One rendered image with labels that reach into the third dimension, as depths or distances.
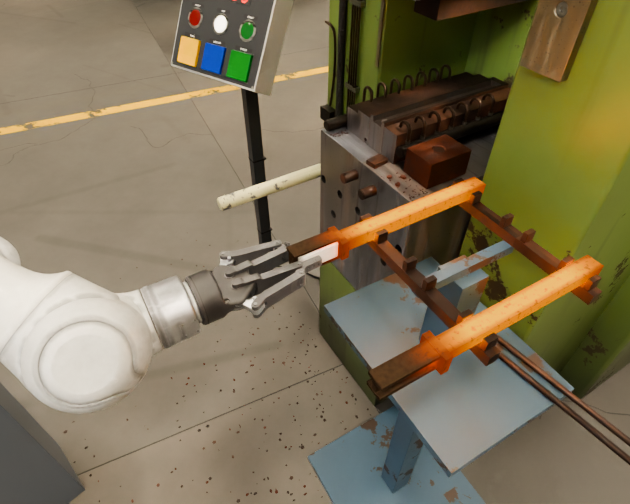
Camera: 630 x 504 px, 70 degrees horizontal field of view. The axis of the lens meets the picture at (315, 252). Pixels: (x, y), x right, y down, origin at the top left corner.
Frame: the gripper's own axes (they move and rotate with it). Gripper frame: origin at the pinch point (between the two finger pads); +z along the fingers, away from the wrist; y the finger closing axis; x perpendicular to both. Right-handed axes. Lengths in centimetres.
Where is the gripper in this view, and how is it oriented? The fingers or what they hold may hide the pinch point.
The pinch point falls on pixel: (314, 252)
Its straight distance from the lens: 71.6
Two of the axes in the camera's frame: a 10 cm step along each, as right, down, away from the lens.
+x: 0.0, -7.2, -7.0
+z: 8.6, -3.5, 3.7
